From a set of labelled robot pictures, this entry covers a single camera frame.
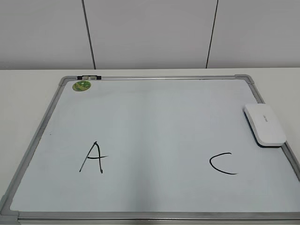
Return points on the black silver hanging clip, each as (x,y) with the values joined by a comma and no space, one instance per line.
(89,77)

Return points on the white whiteboard eraser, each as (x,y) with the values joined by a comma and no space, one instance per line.
(265,125)

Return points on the round green magnet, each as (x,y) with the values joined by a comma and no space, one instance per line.
(81,85)

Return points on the white magnetic whiteboard grey frame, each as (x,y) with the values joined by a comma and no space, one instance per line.
(152,149)

